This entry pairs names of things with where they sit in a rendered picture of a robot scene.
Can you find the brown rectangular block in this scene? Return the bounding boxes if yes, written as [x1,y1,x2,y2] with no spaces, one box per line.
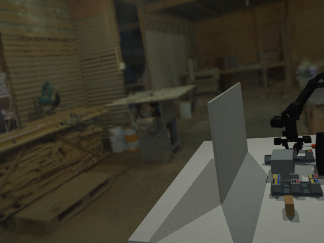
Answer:
[285,195,295,216]

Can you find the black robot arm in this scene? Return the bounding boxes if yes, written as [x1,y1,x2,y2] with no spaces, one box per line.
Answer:
[270,72,324,129]

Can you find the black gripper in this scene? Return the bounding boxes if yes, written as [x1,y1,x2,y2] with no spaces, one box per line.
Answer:
[274,128,312,155]

